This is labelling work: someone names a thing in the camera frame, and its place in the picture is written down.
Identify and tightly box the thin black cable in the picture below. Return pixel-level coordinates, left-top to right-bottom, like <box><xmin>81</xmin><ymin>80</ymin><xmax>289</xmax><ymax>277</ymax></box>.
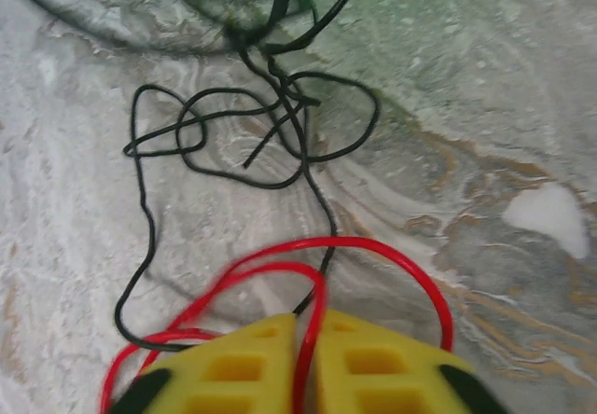
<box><xmin>114</xmin><ymin>82</ymin><xmax>323</xmax><ymax>352</ymax></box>
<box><xmin>174</xmin><ymin>0</ymin><xmax>383</xmax><ymax>317</ymax></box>

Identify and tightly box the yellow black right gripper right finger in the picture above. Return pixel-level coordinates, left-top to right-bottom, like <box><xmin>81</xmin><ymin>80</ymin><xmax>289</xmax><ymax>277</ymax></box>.
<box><xmin>312</xmin><ymin>310</ymin><xmax>512</xmax><ymax>414</ymax></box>

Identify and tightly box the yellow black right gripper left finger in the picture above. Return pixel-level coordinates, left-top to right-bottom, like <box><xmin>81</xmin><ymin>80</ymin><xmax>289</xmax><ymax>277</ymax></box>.
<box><xmin>109</xmin><ymin>311</ymin><xmax>299</xmax><ymax>414</ymax></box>

